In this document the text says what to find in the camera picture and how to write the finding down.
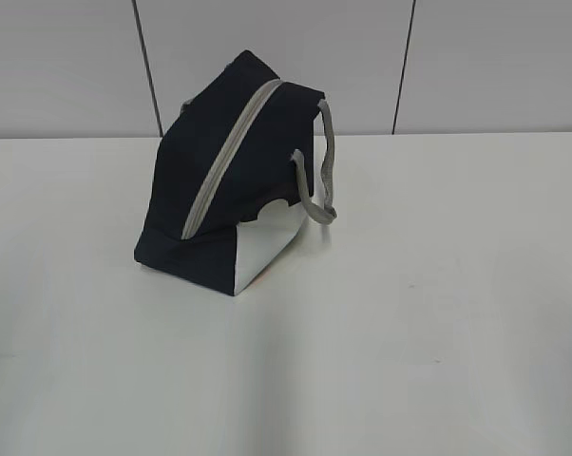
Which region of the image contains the navy blue lunch bag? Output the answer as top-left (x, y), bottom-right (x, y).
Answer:
top-left (134, 50), bottom-right (336, 296)

